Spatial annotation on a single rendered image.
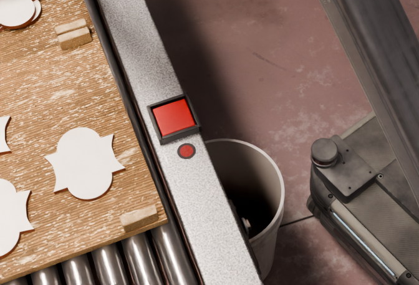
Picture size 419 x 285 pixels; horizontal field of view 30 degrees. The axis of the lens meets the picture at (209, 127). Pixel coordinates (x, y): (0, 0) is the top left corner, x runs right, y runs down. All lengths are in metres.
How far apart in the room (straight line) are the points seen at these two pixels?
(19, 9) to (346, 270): 1.17
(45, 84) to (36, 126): 0.09
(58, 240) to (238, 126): 1.26
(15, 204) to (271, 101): 1.33
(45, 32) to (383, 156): 1.00
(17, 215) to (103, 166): 0.16
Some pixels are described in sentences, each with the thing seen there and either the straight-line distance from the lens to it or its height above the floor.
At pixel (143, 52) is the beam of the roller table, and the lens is 1.45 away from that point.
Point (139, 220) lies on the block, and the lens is 1.21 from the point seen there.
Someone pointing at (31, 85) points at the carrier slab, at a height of 0.94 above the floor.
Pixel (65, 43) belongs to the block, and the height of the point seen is 0.95.
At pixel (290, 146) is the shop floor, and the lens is 2.38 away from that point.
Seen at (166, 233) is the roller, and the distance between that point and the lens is 1.24.
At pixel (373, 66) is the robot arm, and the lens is 0.69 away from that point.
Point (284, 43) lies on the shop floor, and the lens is 2.61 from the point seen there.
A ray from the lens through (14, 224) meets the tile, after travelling 1.28.
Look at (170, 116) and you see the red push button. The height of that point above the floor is 0.93.
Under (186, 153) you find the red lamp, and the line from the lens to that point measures 1.31.
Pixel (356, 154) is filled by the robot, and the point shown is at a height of 0.28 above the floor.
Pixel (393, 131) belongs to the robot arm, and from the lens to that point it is 0.72.
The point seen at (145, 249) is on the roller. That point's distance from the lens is 1.24.
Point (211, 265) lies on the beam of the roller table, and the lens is 1.22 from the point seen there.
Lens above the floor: 2.04
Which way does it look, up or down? 57 degrees down
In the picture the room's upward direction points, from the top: 7 degrees counter-clockwise
